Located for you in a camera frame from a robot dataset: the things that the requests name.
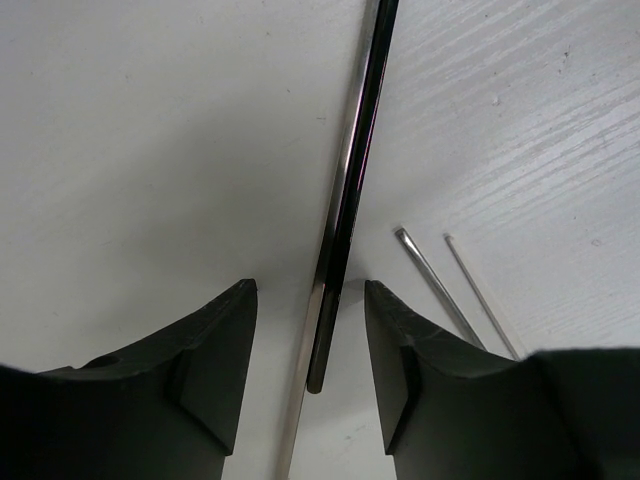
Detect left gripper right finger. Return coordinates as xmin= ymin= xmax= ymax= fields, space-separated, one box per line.
xmin=364 ymin=281 xmax=639 ymax=479

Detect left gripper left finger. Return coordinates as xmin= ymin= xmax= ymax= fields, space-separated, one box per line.
xmin=1 ymin=279 xmax=258 ymax=479

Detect grey chopstick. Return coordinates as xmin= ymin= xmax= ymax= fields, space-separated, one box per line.
xmin=271 ymin=1 xmax=380 ymax=479

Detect silver metal chopstick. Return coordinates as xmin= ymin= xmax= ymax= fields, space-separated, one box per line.
xmin=394 ymin=227 xmax=486 ymax=351

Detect white chopstick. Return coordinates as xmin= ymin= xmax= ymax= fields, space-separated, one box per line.
xmin=444 ymin=233 xmax=527 ymax=360

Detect black chopstick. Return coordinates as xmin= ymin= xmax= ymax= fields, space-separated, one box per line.
xmin=306 ymin=1 xmax=399 ymax=394

